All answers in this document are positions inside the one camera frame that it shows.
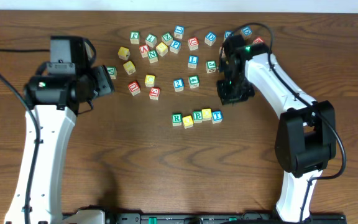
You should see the blue T block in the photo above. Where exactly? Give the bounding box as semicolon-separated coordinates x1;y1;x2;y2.
212;110;223;124

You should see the green B block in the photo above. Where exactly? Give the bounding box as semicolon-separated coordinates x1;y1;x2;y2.
192;111;203;123

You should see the yellow O block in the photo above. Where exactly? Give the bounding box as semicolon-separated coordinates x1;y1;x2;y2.
182;115;194;129

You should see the green R block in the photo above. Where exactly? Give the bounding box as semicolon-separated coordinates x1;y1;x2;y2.
172;113;182;126

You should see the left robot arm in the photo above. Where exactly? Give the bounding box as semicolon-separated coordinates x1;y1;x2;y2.
4;36;114;223

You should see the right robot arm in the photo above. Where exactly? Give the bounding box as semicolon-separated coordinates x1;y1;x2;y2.
217;35;336;223

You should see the green V block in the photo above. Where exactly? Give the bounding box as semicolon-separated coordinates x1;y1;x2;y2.
106;67;117;80

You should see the red U block lower left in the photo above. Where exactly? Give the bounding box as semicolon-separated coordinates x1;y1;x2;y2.
128;81;141;96

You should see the red u block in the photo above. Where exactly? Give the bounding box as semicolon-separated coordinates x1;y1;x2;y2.
188;37;199;51
128;81;141;96

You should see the green J block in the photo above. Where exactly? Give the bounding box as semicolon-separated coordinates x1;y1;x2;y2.
206;60;217;73

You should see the green 4 block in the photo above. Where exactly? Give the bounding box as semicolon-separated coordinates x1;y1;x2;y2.
188;75;200;88

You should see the yellow C block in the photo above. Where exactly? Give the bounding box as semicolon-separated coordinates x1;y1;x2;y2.
145;74;155;88

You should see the blue L block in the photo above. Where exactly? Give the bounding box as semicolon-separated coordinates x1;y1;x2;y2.
188;55;198;68

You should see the red E block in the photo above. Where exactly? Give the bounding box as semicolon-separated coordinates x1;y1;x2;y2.
149;87;160;100

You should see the blue 2 block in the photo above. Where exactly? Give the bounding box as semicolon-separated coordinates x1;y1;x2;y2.
173;78;184;92

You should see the red A block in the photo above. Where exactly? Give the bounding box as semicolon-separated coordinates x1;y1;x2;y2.
139;44;150;58

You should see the blue D block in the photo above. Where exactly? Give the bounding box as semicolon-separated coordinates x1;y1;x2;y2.
204;32;217;46

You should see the green N block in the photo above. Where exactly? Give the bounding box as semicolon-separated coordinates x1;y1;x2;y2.
147;50;158;63

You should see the red M block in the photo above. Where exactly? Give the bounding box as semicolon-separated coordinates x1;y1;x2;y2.
253;37;265;44

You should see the red U block upper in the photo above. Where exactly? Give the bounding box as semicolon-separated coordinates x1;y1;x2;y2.
188;37;199;51

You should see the green L block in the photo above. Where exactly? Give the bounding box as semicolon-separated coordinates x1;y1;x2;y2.
145;34;157;48

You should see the blue P block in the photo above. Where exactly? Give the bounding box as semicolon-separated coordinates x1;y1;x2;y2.
170;40;181;54

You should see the green Z block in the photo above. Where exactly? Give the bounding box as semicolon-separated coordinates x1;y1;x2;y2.
162;32;173;46

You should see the blue J block top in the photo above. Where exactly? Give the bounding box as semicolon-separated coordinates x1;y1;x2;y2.
174;26;185;39

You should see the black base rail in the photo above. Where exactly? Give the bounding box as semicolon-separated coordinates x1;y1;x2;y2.
61;212;347;224

